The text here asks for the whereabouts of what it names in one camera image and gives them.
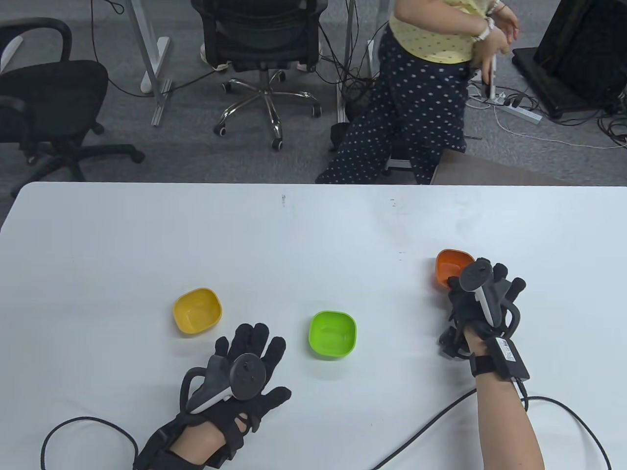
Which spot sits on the person's left hand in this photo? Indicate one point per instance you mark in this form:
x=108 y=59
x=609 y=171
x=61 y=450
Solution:
x=252 y=342

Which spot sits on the person's right hand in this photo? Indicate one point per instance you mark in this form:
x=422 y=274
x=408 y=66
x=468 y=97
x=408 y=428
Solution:
x=460 y=306

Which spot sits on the orange small dish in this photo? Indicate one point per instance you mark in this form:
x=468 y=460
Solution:
x=446 y=267

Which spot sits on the yellow small dish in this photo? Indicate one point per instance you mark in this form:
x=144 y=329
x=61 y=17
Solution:
x=197 y=312

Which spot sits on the green small dish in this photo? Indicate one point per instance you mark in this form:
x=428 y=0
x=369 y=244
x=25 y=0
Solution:
x=332 y=334

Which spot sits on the person's right forearm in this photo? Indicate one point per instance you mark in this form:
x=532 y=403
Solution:
x=504 y=426

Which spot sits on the black right hand controller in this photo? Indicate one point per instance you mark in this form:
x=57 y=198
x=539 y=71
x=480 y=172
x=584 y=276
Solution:
x=476 y=276

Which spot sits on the black hand controller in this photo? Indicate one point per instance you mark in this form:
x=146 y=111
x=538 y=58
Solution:
x=247 y=377
x=476 y=276

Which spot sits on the black left hand controller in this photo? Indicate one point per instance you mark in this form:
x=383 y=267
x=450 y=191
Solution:
x=247 y=377

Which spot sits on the brown cardboard sheet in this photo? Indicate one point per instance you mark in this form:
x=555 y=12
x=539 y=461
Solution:
x=490 y=171

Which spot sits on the white power strip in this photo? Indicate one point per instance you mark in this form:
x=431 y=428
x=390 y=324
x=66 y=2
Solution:
x=519 y=113

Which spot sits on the black mesh chair chrome base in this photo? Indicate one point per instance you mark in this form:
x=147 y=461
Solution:
x=254 y=34

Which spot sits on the black office chair with armrests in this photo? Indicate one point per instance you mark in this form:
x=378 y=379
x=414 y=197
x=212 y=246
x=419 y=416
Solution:
x=49 y=98

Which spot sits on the white desk leg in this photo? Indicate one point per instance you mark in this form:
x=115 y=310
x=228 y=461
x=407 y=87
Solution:
x=147 y=39

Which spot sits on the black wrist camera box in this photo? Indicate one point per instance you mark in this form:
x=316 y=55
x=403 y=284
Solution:
x=509 y=360

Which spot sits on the aluminium frame rail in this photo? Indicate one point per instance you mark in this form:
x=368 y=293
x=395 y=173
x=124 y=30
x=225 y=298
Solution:
x=160 y=105
x=343 y=73

